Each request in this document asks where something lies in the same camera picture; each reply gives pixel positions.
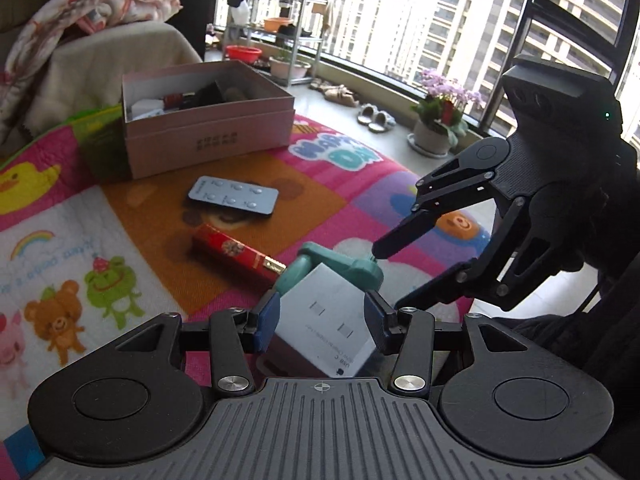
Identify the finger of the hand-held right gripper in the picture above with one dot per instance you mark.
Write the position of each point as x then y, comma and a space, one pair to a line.
400, 237
450, 277

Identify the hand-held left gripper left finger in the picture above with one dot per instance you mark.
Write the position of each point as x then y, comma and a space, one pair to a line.
267, 321

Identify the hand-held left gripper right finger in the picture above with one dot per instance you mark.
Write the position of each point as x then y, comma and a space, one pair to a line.
375, 322

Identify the white power adapter block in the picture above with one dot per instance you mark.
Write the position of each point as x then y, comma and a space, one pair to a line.
325, 325

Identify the teal plastic holder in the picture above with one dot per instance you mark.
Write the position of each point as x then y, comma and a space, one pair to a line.
360, 272

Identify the red patterned box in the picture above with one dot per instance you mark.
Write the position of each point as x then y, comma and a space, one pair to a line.
230, 250

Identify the white remote control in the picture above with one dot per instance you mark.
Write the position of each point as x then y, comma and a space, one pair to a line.
232, 195

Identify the pink cardboard box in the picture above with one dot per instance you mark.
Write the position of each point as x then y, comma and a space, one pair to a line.
200, 140

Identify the brown wooden animal figure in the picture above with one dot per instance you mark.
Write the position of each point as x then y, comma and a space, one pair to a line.
237, 95

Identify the black angular object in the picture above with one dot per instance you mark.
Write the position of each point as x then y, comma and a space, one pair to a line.
210, 95

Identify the white wall charger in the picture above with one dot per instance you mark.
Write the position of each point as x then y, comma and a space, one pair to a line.
145, 109

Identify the potted pink flowering plant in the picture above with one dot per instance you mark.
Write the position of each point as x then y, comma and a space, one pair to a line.
430, 137

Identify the grey slipper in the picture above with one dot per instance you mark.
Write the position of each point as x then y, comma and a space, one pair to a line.
366, 114
382, 122

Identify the brown sandal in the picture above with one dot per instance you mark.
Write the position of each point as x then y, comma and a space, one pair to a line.
321, 85
342, 96

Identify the colourful cartoon play mat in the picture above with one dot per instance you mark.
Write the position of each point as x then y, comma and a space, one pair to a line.
150, 210

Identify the white basin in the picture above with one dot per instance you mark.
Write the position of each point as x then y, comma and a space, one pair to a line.
289, 67

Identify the red basin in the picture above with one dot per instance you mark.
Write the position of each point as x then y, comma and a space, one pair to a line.
243, 53

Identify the orange basin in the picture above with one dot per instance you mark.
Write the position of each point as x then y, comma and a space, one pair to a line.
278, 25

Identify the black and white bag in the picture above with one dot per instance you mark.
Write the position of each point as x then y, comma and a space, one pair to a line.
239, 7

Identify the beige covered sofa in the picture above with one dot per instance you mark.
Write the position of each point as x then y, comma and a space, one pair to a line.
125, 50

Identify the floral blanket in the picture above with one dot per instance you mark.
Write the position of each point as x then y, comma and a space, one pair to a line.
65, 15

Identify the black window frame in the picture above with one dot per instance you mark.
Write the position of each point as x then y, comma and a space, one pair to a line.
522, 35

